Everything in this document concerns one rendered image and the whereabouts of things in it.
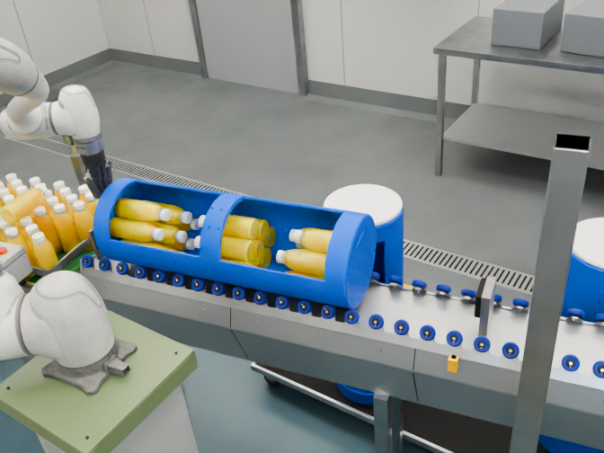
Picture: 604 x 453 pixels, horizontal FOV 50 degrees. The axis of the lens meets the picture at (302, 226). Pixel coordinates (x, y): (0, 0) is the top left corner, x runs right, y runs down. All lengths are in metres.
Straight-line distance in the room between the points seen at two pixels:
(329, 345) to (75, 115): 1.03
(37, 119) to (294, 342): 1.02
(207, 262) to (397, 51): 3.67
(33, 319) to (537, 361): 1.14
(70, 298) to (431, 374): 1.00
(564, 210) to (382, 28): 4.23
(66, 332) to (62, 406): 0.20
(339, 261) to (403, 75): 3.75
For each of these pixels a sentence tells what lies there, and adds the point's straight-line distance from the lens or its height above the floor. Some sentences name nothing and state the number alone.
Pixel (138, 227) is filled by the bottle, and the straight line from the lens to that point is 2.16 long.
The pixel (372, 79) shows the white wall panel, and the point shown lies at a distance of 5.57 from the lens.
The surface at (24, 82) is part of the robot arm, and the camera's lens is 1.62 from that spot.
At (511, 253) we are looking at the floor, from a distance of 3.84.
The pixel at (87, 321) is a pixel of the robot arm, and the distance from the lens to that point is 1.64.
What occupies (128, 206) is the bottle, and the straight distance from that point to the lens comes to 2.20.
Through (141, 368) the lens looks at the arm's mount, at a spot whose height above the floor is 1.06.
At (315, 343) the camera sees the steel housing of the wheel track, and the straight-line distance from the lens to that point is 2.00.
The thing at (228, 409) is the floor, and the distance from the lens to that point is 3.01.
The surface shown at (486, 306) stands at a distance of 1.83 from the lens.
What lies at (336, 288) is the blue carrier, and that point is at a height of 1.10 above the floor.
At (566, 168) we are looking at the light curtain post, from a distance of 1.22.
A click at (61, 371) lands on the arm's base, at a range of 1.77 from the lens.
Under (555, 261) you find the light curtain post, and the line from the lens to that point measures 1.33.
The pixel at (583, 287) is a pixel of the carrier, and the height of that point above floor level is 0.94.
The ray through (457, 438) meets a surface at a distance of 2.67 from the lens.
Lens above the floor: 2.24
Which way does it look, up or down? 33 degrees down
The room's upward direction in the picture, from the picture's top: 6 degrees counter-clockwise
